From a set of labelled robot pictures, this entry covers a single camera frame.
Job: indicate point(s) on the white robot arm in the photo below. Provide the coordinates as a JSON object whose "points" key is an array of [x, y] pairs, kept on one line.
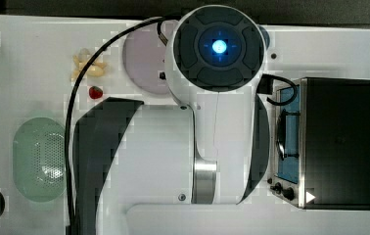
{"points": [[208, 146]]}

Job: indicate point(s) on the green perforated strainer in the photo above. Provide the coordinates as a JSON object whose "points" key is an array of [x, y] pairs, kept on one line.
{"points": [[39, 159]]}

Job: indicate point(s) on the lavender oval plate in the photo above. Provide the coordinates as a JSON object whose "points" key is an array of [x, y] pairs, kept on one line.
{"points": [[143, 59]]}

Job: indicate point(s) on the small red strawberry toy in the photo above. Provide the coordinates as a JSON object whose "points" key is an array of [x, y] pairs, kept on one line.
{"points": [[95, 92]]}

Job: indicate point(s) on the yellow banana peel toy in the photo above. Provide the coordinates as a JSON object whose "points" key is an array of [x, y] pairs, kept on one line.
{"points": [[80, 60]]}

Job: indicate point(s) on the blue bowl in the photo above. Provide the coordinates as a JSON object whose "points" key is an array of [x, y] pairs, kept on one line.
{"points": [[265, 35]]}

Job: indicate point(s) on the black toaster oven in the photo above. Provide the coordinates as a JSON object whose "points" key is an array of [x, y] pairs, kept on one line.
{"points": [[321, 144]]}

